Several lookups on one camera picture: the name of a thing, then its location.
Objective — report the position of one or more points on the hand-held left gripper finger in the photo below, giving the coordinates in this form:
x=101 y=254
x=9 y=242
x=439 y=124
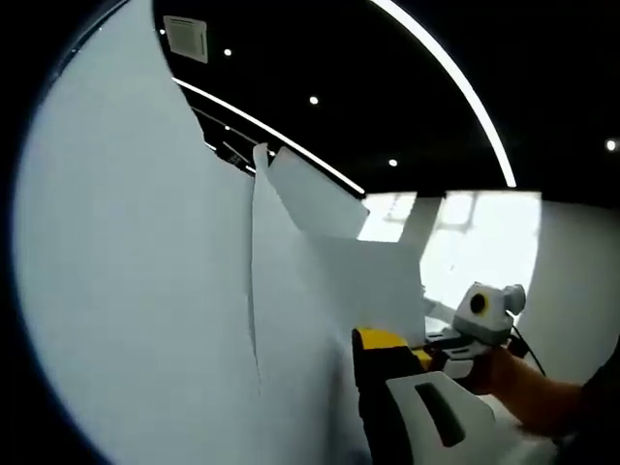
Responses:
x=382 y=387

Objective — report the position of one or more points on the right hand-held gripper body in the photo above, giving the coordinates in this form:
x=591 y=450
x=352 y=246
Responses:
x=489 y=315

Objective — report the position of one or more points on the white printing paper sheet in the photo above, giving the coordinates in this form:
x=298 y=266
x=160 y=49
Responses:
x=373 y=286

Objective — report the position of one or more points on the white printing papers bundle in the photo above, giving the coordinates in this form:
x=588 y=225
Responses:
x=135 y=242

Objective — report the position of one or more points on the person's right hand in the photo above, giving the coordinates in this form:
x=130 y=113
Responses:
x=499 y=373

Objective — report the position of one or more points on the large window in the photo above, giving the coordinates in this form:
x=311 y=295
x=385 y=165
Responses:
x=484 y=242

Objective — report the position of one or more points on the person's dark sleeve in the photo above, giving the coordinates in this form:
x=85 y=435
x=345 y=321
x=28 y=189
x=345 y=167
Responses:
x=605 y=402

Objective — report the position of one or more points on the curved ceiling light strip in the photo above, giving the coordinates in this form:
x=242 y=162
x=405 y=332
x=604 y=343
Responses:
x=290 y=140
x=465 y=92

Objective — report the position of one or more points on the ceiling air conditioner unit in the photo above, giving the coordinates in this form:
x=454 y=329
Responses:
x=186 y=39

